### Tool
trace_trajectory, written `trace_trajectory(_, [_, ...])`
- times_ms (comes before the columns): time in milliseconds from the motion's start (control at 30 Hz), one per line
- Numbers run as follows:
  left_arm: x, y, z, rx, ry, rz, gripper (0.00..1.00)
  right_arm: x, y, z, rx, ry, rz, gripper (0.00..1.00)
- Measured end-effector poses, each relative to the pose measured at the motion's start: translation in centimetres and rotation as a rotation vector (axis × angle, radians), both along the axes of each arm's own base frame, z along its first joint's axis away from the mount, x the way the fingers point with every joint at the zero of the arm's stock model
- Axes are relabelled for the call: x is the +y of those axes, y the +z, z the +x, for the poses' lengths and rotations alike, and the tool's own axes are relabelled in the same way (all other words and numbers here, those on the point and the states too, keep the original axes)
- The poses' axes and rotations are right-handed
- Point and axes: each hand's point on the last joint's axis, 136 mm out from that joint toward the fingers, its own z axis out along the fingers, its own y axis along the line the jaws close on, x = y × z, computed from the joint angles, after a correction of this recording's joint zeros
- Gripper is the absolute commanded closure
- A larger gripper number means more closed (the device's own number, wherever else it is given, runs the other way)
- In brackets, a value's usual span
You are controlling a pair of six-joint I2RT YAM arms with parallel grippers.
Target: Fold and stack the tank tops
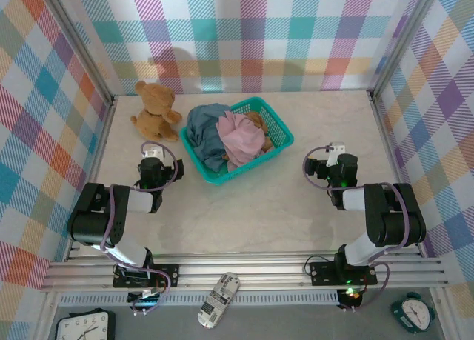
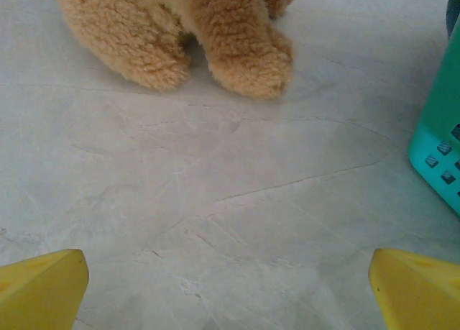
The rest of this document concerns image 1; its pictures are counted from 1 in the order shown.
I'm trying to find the blue tank top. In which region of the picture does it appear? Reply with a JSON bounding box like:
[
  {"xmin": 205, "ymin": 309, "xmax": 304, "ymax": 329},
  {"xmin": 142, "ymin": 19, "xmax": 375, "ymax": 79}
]
[{"xmin": 185, "ymin": 103, "xmax": 233, "ymax": 170}]

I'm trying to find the teal plastic basket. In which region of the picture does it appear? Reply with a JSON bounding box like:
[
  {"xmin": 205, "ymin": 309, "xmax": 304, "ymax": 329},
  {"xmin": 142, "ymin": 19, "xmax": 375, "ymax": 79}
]
[{"xmin": 179, "ymin": 96, "xmax": 296, "ymax": 187}]

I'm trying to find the pink tank top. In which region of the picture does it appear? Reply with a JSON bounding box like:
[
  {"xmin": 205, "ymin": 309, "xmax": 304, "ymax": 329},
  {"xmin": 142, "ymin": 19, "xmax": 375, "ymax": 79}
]
[{"xmin": 216, "ymin": 110, "xmax": 267, "ymax": 173}]

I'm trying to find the brown tank top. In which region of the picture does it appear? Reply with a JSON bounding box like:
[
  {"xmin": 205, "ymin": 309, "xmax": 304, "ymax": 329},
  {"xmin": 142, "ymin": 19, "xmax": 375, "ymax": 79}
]
[{"xmin": 247, "ymin": 110, "xmax": 275, "ymax": 156}]

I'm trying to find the brown teddy bear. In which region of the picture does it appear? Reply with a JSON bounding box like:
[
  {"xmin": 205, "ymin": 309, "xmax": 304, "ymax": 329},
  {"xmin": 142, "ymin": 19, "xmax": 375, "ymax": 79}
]
[{"xmin": 130, "ymin": 80, "xmax": 183, "ymax": 144}]

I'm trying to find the teal alarm clock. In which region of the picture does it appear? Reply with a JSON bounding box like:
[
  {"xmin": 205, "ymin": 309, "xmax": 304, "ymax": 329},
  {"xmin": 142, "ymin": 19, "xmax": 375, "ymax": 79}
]
[{"xmin": 390, "ymin": 291, "xmax": 436, "ymax": 333}]

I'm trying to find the black square clock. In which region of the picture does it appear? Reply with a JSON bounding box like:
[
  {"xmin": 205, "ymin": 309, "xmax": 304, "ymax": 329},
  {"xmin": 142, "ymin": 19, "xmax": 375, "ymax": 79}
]
[{"xmin": 55, "ymin": 307, "xmax": 116, "ymax": 340}]

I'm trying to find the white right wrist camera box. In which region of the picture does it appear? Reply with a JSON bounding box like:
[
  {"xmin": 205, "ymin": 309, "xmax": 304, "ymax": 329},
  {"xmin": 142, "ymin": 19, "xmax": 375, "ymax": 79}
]
[{"xmin": 327, "ymin": 142, "xmax": 346, "ymax": 165}]

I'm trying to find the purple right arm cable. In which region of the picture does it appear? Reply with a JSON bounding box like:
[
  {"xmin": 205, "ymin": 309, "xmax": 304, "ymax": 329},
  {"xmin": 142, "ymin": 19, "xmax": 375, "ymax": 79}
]
[{"xmin": 303, "ymin": 145, "xmax": 414, "ymax": 313}]

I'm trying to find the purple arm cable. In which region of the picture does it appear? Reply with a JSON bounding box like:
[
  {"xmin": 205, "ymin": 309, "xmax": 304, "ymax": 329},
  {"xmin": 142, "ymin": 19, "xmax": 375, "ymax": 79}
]
[
  {"xmin": 99, "ymin": 141, "xmax": 178, "ymax": 317},
  {"xmin": 303, "ymin": 145, "xmax": 414, "ymax": 313}
]

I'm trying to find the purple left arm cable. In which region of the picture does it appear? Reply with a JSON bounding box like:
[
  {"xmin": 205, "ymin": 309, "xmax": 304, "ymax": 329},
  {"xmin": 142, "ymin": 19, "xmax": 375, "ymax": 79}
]
[{"xmin": 99, "ymin": 141, "xmax": 178, "ymax": 317}]

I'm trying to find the aluminium side rail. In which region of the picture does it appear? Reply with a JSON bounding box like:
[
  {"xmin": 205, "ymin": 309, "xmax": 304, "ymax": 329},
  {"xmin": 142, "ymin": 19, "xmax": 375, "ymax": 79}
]
[
  {"xmin": 64, "ymin": 95, "xmax": 119, "ymax": 262},
  {"xmin": 368, "ymin": 90, "xmax": 427, "ymax": 259}
]

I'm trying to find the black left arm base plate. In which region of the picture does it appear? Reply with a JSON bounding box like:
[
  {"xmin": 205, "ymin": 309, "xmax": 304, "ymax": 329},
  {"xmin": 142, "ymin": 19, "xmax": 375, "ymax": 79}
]
[{"xmin": 113, "ymin": 264, "xmax": 180, "ymax": 289}]

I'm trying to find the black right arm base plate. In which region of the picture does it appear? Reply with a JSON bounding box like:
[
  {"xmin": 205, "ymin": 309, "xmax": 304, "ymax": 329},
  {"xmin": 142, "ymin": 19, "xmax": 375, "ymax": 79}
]
[{"xmin": 309, "ymin": 261, "xmax": 378, "ymax": 286}]

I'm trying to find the long aluminium frame rail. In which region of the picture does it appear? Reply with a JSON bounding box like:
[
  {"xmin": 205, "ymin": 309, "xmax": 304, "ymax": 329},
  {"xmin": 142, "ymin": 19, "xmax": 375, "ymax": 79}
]
[{"xmin": 40, "ymin": 249, "xmax": 451, "ymax": 293}]

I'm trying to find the aluminium frame post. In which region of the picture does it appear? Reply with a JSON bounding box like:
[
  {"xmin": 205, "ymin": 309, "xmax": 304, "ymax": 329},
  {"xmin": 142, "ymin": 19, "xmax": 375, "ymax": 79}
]
[
  {"xmin": 368, "ymin": 0, "xmax": 441, "ymax": 100},
  {"xmin": 39, "ymin": 0, "xmax": 119, "ymax": 106}
]

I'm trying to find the grey slotted cable duct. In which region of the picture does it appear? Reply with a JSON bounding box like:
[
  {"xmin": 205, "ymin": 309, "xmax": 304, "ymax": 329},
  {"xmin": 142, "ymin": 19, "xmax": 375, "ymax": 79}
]
[{"xmin": 59, "ymin": 290, "xmax": 340, "ymax": 307}]

